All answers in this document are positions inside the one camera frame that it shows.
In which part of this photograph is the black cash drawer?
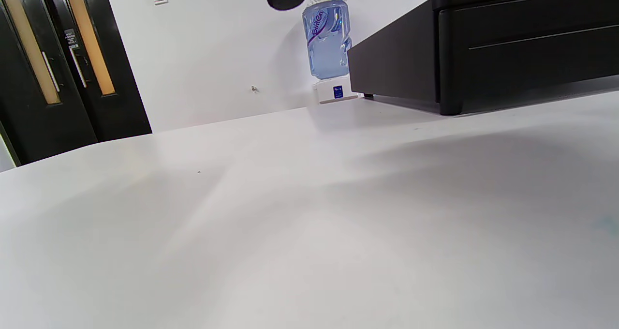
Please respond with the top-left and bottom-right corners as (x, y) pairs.
(347, 0), (619, 116)

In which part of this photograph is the blue bottle on dispenser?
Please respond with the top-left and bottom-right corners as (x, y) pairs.
(302, 0), (353, 80)

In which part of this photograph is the white water dispenser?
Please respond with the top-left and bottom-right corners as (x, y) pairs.
(312, 75), (363, 105)

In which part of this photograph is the black door with glass strip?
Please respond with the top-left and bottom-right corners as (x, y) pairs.
(39, 0), (153, 143)
(0, 0), (97, 167)

